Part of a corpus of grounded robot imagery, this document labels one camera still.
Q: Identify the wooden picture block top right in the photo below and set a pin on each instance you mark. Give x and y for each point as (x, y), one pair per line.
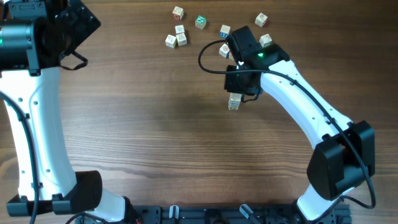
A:
(261, 19)

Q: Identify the plain wooden block far left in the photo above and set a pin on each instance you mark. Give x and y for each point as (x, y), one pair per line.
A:
(171, 41)

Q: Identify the wooden picture block centre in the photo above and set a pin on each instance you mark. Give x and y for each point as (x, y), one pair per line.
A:
(224, 51)

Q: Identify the green-sided block right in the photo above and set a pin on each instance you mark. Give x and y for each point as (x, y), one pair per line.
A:
(265, 40)

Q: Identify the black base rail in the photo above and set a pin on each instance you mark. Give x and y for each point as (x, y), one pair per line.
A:
(270, 214)

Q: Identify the red-edged block left cluster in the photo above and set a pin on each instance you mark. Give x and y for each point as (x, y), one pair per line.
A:
(179, 29)

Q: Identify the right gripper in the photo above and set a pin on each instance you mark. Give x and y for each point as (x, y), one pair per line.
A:
(230, 87)

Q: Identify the red I block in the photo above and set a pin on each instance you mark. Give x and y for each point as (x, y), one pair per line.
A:
(231, 56)

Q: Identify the green N block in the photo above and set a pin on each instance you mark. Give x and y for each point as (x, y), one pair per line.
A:
(200, 22)

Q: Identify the wooden base block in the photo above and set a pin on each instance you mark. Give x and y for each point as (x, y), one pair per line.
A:
(233, 108)

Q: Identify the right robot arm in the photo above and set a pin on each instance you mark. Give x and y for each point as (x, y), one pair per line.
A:
(343, 151)

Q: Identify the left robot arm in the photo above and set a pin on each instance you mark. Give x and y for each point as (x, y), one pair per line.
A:
(35, 37)

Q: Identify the blue H block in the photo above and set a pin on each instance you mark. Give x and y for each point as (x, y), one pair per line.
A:
(224, 31)

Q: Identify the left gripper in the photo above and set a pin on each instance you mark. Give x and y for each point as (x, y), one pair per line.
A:
(83, 17)

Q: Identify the wooden picture block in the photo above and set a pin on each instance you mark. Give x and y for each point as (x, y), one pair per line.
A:
(224, 51)
(261, 19)

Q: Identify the red-sided block top left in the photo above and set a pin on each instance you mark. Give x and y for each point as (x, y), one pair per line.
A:
(178, 13)

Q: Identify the blue L block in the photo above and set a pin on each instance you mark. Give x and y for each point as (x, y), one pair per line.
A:
(235, 98)

